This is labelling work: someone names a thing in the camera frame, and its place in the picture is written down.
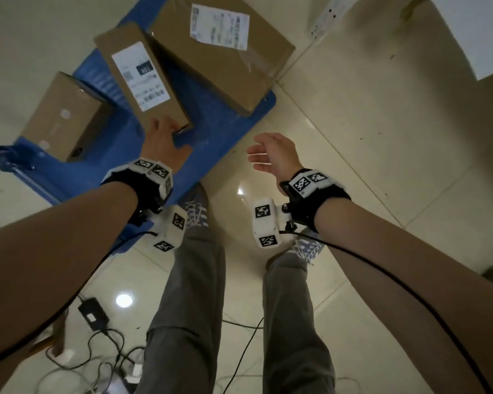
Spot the person's left hand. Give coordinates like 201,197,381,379
141,116,194,175

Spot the blue platform trolley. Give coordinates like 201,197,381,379
0,0,277,251

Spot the person's sneaker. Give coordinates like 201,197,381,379
183,186,211,231
288,230,326,268

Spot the person's left forearm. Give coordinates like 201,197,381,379
0,182,139,394

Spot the narrow cardboard box white label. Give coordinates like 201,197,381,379
93,21,194,138

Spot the person's left sneaker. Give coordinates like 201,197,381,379
183,186,211,231

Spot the white panel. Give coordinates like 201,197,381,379
426,0,493,82

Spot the small plain cardboard box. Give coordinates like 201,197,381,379
19,71,112,164

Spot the black power adapter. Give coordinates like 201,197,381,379
77,297,110,332

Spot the thin black floor cable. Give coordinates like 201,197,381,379
221,316,266,394

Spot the white power strip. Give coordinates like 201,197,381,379
309,0,363,42

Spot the person's right forearm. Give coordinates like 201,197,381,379
313,197,493,394

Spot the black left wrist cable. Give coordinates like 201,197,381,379
0,229,159,370

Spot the person's right grey trouser leg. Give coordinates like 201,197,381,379
262,249,338,394

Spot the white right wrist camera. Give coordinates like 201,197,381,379
252,198,295,249

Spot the person's left grey trouser leg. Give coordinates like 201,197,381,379
135,217,227,394

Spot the large taped cardboard box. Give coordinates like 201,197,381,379
147,0,296,118

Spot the black wrist strap mount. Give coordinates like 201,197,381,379
100,158,174,227
279,168,352,234

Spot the person's right sneaker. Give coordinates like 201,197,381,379
288,230,326,268

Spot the tangle of floor cables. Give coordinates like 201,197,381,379
32,324,149,394

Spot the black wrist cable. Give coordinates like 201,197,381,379
0,229,159,370
284,230,493,394

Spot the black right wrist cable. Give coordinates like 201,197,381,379
284,230,493,394

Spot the black right wrist strap mount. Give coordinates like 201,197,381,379
279,168,352,234

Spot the black left wrist strap mount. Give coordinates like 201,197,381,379
100,158,174,227

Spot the person's grey trouser leg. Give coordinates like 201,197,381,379
262,249,338,394
135,217,227,394

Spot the person's right hand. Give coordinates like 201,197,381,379
246,132,304,184

